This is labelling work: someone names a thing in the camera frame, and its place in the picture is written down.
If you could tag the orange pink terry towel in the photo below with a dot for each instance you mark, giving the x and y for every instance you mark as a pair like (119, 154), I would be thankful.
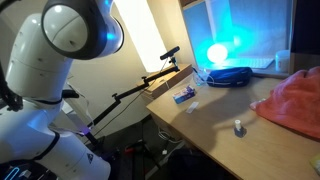
(293, 100)

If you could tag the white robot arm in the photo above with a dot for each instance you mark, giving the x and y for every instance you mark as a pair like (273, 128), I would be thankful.
(36, 66)

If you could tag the black jointed stand arm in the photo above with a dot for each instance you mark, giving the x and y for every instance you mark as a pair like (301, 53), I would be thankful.
(115, 97)

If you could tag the small blue nail polish bottle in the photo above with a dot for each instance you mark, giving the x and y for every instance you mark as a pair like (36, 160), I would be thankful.
(239, 131)

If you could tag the tan cardboard box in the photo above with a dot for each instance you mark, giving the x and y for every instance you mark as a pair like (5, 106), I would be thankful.
(166, 83)

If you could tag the blue tissue packet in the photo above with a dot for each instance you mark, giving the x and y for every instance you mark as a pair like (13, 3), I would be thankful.
(183, 95)

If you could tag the white paper strip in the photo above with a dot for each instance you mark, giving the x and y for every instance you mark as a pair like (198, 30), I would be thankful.
(192, 107)

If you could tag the clear glass cup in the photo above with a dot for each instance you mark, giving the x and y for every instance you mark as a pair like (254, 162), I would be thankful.
(201, 80)

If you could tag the white plug charger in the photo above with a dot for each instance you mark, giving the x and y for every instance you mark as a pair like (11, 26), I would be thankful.
(164, 152)

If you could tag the glowing round lamp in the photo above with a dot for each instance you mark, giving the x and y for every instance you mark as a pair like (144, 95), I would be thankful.
(217, 53)

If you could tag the dark blue backpack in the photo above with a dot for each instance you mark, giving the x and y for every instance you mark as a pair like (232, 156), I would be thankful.
(193, 166)

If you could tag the white candle jar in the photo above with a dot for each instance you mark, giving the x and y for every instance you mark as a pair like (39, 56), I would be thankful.
(282, 61)

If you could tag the wooden shelf unit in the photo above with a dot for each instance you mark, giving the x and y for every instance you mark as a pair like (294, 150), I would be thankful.
(300, 63)

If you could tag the black camera bar on stand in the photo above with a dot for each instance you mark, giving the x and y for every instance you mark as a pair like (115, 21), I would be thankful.
(170, 52)

